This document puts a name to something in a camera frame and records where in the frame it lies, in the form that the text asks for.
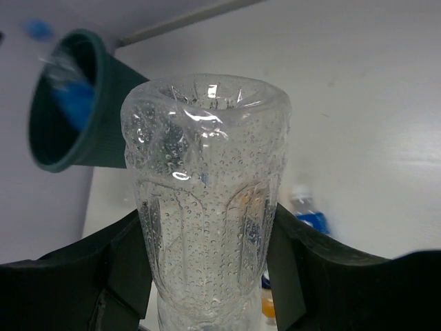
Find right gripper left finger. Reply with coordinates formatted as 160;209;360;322
1;210;152;330

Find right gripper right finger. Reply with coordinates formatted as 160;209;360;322
268;206;440;331

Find blue label bottle white cap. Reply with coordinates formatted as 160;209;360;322
290;185;331;235

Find clear bottle white cap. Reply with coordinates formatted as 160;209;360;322
121;74;291;330

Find clear bottle blue label cap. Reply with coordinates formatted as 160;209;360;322
20;19;97;132

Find dark green plastic bin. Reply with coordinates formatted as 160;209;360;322
28;29;147;173

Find orange juice bottle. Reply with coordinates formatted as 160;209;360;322
261;288;276;325

